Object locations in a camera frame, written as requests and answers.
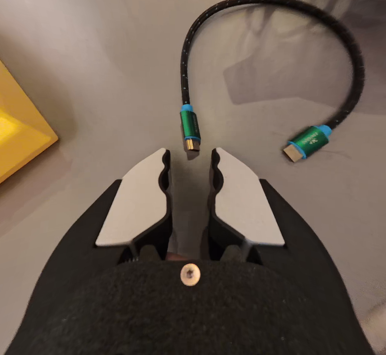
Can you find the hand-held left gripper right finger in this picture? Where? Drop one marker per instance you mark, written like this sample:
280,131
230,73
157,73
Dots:
247,204

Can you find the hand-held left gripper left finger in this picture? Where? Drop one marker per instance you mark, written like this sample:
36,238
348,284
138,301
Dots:
135,204

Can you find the yellow plastic bin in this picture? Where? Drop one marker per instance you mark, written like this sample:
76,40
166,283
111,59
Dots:
18,126

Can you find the grey desk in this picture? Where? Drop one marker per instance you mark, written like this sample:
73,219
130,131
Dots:
105,44

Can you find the person's white shirt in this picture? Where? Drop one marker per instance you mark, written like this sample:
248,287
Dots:
377,331

